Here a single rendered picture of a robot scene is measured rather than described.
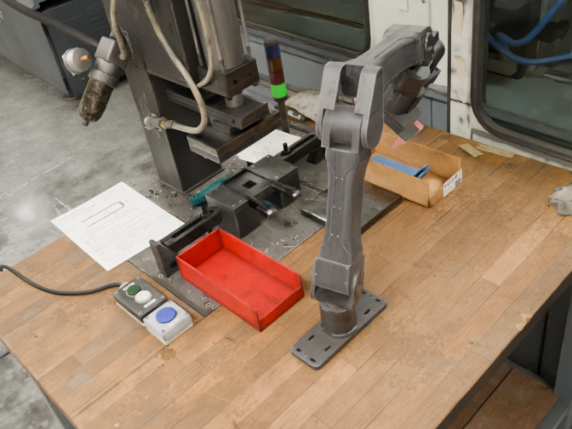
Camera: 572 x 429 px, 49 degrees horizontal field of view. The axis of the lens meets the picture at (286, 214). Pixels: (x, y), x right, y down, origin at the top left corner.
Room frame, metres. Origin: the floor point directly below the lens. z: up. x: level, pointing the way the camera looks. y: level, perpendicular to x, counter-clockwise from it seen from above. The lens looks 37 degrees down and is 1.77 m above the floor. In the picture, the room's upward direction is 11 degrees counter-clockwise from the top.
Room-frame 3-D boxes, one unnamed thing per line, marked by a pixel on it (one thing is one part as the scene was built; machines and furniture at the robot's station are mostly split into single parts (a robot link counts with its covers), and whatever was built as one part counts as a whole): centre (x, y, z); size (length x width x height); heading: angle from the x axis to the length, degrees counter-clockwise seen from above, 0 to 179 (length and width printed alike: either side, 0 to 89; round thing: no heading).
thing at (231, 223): (1.20, 0.06, 0.94); 0.20 x 0.10 x 0.07; 128
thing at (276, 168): (1.20, 0.06, 0.98); 0.20 x 0.10 x 0.01; 128
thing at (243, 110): (1.25, 0.12, 1.22); 0.26 x 0.18 x 0.30; 38
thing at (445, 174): (1.22, -0.29, 0.93); 0.25 x 0.13 x 0.08; 38
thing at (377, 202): (1.14, -0.15, 0.91); 0.17 x 0.16 x 0.02; 128
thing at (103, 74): (1.34, 0.33, 1.25); 0.19 x 0.07 x 0.19; 128
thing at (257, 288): (0.95, 0.12, 0.93); 0.25 x 0.12 x 0.06; 38
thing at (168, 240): (1.09, 0.20, 0.95); 0.15 x 0.03 x 0.10; 128
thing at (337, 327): (0.79, -0.06, 0.94); 0.20 x 0.07 x 0.08; 128
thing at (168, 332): (0.87, 0.26, 0.90); 0.07 x 0.07 x 0.06; 38
